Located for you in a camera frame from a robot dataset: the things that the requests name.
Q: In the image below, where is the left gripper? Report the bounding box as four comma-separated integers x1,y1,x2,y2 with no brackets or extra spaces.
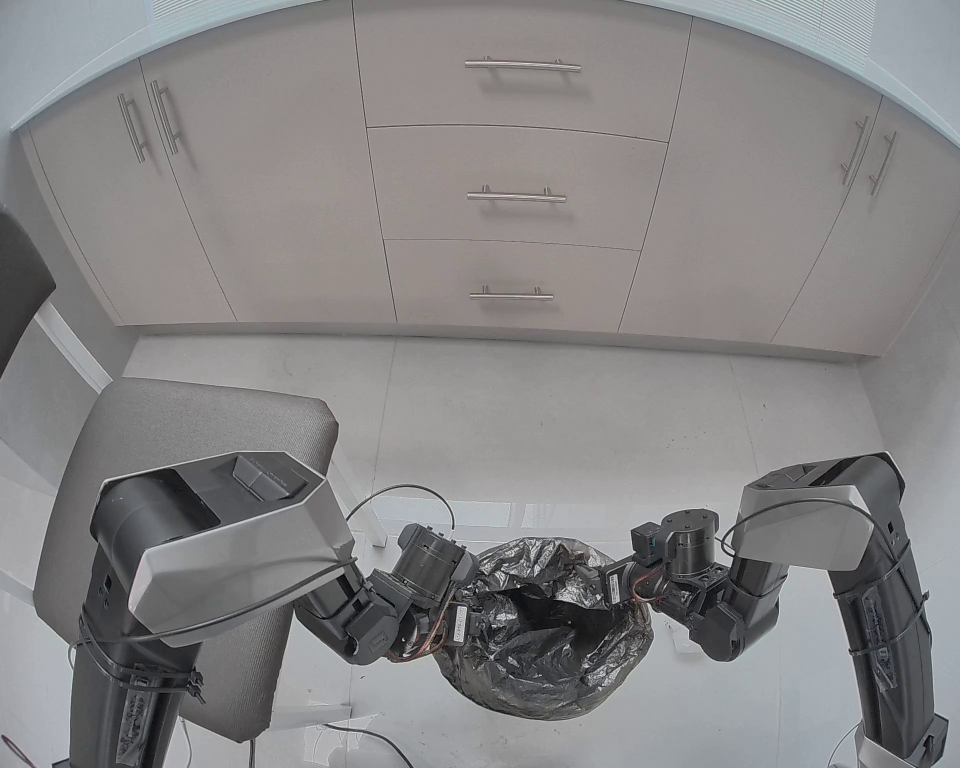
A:
411,598,483,660

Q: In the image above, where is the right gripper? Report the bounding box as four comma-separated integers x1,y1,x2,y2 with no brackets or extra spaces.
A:
572,558,663,609

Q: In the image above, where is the black plastic bag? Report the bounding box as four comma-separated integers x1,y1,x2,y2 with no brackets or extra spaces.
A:
435,536,655,723

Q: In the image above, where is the grey padded chair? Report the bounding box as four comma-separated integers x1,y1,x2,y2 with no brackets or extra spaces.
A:
0,206,387,745

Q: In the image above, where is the pale beige cabinet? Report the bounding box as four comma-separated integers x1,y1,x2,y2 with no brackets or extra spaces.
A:
11,0,960,358

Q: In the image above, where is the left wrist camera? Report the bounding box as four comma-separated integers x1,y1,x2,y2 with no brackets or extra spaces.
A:
452,551,483,601

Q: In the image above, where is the black cable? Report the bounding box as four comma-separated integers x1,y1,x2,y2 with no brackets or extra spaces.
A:
75,484,459,646
721,498,882,560
315,720,412,768

